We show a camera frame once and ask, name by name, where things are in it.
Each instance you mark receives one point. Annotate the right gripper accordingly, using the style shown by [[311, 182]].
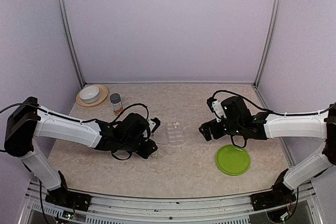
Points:
[[207, 132]]

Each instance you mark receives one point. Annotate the right aluminium frame post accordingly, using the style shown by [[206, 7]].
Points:
[[267, 46]]

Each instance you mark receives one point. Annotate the beige wooden plate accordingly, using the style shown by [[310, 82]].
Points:
[[103, 95]]

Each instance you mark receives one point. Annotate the green plate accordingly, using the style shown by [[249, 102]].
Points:
[[232, 160]]

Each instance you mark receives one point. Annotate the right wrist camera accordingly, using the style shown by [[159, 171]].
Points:
[[216, 108]]

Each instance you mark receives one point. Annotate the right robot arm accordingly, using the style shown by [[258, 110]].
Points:
[[233, 118]]

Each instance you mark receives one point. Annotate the grey bottle cap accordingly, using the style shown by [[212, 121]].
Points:
[[115, 98]]

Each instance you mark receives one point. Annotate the small white pill bottle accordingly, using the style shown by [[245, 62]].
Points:
[[154, 154]]

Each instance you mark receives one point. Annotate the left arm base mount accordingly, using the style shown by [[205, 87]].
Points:
[[69, 199]]

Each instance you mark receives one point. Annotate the front aluminium rail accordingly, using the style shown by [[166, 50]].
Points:
[[105, 208]]

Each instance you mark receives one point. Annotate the left aluminium frame post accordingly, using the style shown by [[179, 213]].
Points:
[[70, 43]]

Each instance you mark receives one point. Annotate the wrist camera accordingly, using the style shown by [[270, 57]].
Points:
[[216, 108], [154, 123]]

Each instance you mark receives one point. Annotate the aluminium frame post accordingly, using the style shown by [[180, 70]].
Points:
[[267, 46], [70, 43]]

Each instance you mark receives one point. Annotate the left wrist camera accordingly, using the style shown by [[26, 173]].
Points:
[[154, 123]]

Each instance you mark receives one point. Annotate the clear plastic pill organizer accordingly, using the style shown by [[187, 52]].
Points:
[[166, 134]]

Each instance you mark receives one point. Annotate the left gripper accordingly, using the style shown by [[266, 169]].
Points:
[[147, 151]]

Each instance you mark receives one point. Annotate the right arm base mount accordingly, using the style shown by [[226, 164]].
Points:
[[277, 196]]

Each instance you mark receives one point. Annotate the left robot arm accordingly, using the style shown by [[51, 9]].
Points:
[[31, 120]]

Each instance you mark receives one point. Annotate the orange label pill bottle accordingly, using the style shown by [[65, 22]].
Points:
[[117, 108]]

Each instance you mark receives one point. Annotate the white bowl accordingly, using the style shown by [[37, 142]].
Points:
[[89, 94]]

